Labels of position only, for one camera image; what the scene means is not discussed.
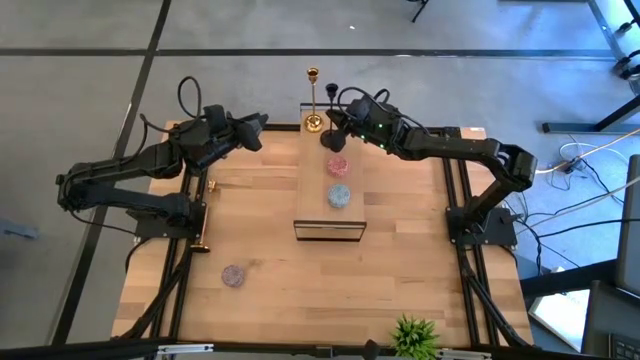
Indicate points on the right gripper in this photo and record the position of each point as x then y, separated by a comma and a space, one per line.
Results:
370, 127

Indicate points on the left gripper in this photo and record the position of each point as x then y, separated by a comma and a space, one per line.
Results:
227, 137

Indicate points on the black candlestick holder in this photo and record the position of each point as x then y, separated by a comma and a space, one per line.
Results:
332, 142

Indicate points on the gold candlestick holder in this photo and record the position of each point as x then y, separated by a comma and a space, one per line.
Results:
313, 122

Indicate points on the blue patterned round coaster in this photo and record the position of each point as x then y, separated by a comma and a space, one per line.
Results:
339, 195

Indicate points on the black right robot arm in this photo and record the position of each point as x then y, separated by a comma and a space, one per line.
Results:
450, 147

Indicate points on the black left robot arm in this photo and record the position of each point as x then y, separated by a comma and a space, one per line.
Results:
125, 165

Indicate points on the pink patterned round coaster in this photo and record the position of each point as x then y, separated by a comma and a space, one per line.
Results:
338, 166

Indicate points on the black stand leg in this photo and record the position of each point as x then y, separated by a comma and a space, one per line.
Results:
419, 12

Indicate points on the purple speckled round coaster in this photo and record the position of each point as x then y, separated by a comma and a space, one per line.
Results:
233, 275

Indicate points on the green potted plant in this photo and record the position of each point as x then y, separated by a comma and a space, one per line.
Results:
415, 337

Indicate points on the black stand foot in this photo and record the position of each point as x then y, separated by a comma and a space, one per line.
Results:
570, 128

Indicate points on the black power plug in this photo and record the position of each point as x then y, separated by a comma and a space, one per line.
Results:
572, 166

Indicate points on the grey floor object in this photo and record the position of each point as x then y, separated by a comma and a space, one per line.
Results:
17, 231

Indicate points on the white board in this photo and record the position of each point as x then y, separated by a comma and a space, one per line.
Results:
560, 315

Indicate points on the grey monitor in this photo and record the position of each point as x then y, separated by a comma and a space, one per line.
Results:
631, 225

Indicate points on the dark desk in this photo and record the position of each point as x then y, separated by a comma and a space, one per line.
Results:
600, 310

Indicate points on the black keyboard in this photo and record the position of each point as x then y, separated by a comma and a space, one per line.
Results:
625, 347

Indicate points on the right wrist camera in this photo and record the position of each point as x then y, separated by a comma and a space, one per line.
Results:
361, 108

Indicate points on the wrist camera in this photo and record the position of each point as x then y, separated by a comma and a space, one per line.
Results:
361, 108
214, 117

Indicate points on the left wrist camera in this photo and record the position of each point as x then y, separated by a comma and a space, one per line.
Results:
214, 117

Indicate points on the black frame wooden shelf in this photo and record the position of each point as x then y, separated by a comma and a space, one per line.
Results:
320, 200

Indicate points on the black aluminium table frame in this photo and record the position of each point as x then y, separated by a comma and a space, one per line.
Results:
470, 300

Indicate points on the black table-level camera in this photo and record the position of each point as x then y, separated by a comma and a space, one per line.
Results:
371, 350

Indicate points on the neighbouring workstation frame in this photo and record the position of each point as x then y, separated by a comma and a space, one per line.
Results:
602, 27

